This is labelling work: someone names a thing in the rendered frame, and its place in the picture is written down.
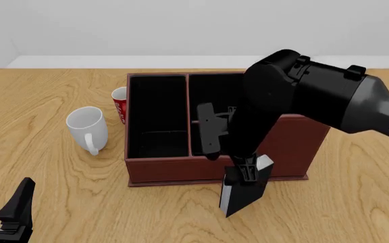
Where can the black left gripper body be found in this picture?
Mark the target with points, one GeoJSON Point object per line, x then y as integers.
{"type": "Point", "coordinates": [2, 234]}

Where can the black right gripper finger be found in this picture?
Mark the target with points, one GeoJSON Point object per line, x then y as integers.
{"type": "Point", "coordinates": [231, 174]}
{"type": "Point", "coordinates": [248, 169]}

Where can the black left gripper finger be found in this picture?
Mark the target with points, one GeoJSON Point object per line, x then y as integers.
{"type": "Point", "coordinates": [19, 207]}

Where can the black book with white pages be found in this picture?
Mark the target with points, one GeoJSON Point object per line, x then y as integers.
{"type": "Point", "coordinates": [245, 195]}

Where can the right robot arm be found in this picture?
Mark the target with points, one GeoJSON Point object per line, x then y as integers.
{"type": "Point", "coordinates": [316, 98]}

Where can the red-brown desk caddy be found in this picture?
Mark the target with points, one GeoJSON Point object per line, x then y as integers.
{"type": "Point", "coordinates": [160, 169]}

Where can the small flat plate on stalk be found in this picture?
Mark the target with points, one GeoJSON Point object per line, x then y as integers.
{"type": "Point", "coordinates": [208, 131]}

